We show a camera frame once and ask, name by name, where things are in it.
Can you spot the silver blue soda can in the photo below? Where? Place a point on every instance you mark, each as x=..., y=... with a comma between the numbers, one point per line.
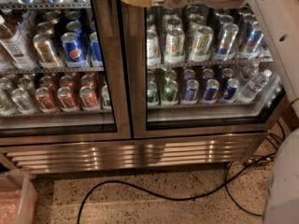
x=225, y=41

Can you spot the water bottle white cap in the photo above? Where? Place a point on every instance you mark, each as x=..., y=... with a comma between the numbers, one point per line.
x=254, y=86

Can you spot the steel fridge bottom grille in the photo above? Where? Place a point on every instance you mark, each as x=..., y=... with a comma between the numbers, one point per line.
x=113, y=155

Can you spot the gold soda can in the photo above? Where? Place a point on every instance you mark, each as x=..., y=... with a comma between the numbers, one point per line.
x=48, y=55

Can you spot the iced tea bottle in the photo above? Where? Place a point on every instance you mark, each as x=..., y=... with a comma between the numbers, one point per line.
x=17, y=46

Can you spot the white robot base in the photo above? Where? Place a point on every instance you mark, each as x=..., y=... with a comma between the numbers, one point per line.
x=282, y=199

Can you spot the blue Pepsi can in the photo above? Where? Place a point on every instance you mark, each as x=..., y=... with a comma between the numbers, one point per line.
x=73, y=48

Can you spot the glass fridge door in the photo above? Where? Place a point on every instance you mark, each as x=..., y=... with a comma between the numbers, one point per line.
x=171, y=100
x=31, y=113

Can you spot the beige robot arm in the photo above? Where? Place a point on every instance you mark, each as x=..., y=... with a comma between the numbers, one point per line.
x=279, y=20

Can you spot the clear plastic storage bin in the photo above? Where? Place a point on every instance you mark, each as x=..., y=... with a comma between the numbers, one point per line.
x=17, y=198

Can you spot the white green soda can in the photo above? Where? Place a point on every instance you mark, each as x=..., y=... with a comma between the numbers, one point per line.
x=200, y=45
x=174, y=46

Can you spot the red soda can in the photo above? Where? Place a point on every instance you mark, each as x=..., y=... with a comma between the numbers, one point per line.
x=67, y=99

